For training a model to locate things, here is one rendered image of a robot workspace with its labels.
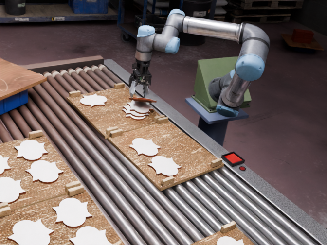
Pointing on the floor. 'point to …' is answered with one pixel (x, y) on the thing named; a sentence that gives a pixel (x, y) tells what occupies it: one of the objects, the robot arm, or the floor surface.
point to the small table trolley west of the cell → (126, 35)
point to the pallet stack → (260, 10)
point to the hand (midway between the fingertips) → (137, 94)
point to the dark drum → (194, 8)
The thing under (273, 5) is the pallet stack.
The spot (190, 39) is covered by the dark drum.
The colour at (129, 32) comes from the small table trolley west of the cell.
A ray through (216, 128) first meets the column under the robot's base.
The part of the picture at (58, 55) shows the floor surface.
